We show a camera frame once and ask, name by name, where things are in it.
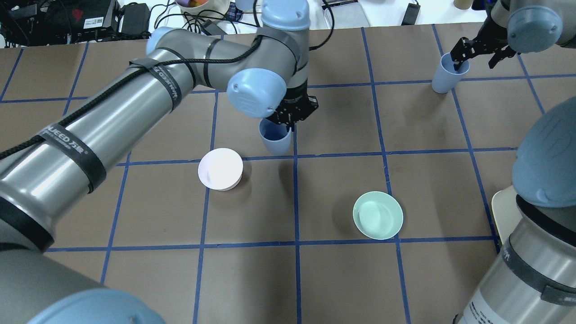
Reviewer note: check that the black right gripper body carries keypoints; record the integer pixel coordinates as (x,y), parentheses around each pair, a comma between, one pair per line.
(488,39)

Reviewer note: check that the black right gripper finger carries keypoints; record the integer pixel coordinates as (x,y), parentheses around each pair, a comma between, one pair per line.
(495,59)
(459,63)

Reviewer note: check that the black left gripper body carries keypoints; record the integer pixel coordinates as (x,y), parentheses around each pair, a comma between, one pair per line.
(297,99)

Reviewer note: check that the light blue cup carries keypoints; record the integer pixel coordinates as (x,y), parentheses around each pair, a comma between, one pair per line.
(446,77)

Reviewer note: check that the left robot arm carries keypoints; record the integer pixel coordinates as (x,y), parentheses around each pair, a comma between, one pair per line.
(43,178)

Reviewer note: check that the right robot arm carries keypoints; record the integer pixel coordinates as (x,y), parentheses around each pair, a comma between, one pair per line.
(532,280)

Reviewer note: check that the black power adapter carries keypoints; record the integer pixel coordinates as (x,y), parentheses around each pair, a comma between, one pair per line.
(411,14)

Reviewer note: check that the pink bowl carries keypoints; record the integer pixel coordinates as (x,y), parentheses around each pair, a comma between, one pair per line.
(220,169)

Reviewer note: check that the grey tray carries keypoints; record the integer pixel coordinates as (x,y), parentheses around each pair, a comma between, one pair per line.
(343,14)

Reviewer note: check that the green bowl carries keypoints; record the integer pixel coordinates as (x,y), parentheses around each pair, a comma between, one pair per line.
(378,215)

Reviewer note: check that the bowl of foam blocks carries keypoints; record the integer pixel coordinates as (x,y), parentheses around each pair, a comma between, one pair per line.
(212,8)

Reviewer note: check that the cream toaster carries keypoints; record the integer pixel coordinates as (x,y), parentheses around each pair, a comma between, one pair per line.
(505,212)

